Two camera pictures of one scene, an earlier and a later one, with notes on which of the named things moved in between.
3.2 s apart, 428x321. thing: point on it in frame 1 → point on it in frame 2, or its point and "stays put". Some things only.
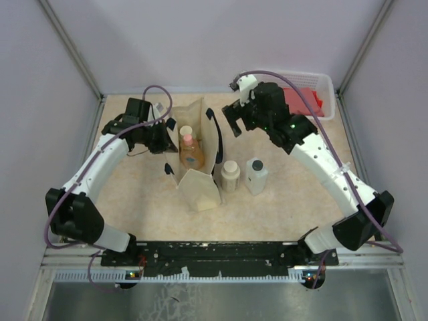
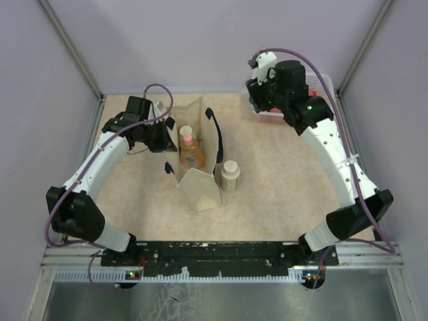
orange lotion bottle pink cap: x=191 y=156 stays put
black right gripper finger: x=248 y=119 → x=267 y=102
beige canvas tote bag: x=198 y=138 stays put
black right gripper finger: x=232 y=112 → x=259 y=94
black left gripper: x=166 y=144 stays put
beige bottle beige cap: x=230 y=176 stays put
